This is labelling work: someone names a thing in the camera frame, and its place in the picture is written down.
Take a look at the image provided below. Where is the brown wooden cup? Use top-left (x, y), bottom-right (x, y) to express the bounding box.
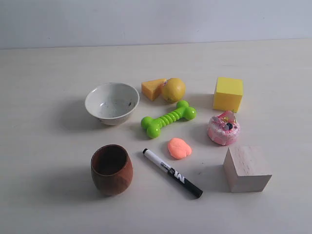
top-left (91, 144), bottom-right (133, 196)

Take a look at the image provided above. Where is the yellow apple toy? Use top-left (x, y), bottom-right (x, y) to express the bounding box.
top-left (161, 78), bottom-right (186, 103)

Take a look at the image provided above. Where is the light wooden cube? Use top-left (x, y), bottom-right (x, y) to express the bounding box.
top-left (223, 146), bottom-right (272, 193)

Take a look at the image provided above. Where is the pink squishy cake toy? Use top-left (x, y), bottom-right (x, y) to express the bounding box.
top-left (207, 111), bottom-right (240, 146)

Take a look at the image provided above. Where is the green bone dog toy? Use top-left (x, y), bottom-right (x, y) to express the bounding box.
top-left (140, 100), bottom-right (197, 139)

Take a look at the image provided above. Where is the black white marker pen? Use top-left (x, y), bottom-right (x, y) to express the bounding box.
top-left (142, 148), bottom-right (203, 198)

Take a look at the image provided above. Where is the orange squishy blob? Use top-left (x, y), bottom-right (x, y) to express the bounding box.
top-left (167, 137), bottom-right (192, 159)

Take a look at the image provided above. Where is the orange cheese wedge toy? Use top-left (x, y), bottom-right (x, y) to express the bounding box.
top-left (141, 78), bottom-right (167, 101)

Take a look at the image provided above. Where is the yellow foam cube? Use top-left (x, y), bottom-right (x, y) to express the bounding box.
top-left (213, 77), bottom-right (243, 113)

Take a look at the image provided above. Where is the white ceramic bowl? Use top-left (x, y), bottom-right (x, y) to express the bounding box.
top-left (84, 82), bottom-right (140, 126)

